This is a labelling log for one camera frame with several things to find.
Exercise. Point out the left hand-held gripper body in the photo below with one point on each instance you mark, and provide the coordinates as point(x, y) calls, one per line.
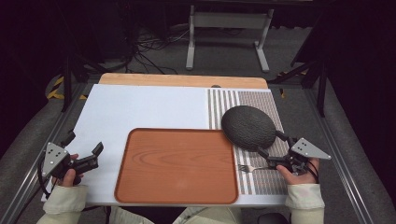
point(54, 157)

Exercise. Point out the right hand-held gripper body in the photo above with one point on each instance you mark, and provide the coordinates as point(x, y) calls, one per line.
point(306, 149)

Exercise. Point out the dark textured oval plate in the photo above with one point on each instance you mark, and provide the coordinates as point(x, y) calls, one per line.
point(248, 128)

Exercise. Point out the person's left hand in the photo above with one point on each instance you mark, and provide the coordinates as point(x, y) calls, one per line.
point(69, 178)

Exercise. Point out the person's right hand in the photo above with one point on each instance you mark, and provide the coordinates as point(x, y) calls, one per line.
point(296, 177)

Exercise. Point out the silver fork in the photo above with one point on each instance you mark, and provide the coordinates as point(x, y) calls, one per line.
point(250, 168)

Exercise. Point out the grey striped placemat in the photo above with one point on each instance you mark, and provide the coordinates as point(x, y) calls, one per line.
point(264, 102)

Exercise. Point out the yellow black floor tape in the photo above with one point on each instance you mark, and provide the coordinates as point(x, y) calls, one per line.
point(55, 90)

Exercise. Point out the black tripod stand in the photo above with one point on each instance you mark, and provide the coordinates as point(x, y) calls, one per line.
point(67, 81)
point(320, 87)

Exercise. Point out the dark round seat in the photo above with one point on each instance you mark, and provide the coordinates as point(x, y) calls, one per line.
point(272, 218)

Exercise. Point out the brown wooden tray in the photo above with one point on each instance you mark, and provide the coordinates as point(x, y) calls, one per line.
point(176, 166)

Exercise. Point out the person's legs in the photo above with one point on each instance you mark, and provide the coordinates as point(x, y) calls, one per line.
point(205, 216)

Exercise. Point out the light wooden board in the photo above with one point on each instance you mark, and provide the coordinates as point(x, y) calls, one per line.
point(180, 80)

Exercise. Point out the grey metal stand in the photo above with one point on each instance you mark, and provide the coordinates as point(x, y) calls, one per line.
point(229, 20)

